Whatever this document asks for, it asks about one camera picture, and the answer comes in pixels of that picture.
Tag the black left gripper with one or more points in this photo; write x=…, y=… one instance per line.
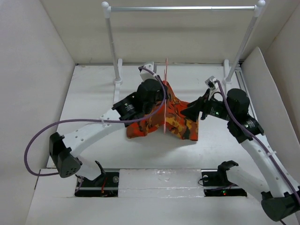
x=161, y=97

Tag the pink wire hanger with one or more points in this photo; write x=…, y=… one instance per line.
x=165, y=80

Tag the white foam board panel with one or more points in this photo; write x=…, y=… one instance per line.
x=270, y=112

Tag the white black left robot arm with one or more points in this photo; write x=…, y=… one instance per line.
x=65, y=150

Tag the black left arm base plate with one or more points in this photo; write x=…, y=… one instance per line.
x=108, y=186

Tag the white metal clothes rack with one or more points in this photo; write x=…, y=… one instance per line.
x=187, y=43

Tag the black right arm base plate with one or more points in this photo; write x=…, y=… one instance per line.
x=213, y=186

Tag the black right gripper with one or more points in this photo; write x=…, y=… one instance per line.
x=193, y=109

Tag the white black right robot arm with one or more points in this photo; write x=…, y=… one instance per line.
x=279, y=192

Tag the orange camouflage trousers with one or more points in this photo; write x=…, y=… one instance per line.
x=170, y=116

